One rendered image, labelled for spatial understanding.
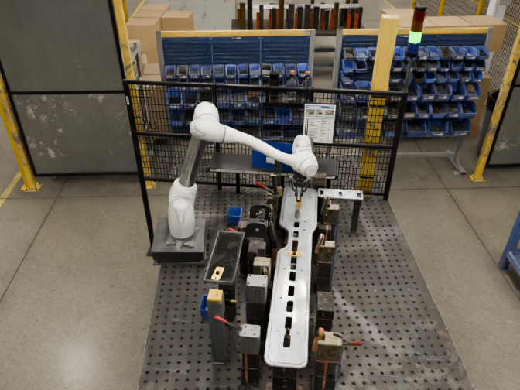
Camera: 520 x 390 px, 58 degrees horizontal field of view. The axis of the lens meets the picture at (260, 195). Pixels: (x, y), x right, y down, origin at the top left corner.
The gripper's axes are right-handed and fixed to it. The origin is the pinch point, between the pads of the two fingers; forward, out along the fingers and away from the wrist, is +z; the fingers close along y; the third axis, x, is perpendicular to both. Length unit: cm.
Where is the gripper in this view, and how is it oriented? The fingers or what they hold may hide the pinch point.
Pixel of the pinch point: (299, 196)
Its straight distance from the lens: 292.9
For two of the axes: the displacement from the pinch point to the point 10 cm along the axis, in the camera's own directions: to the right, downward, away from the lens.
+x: 1.2, -5.7, 8.2
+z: 0.0, 8.2, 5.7
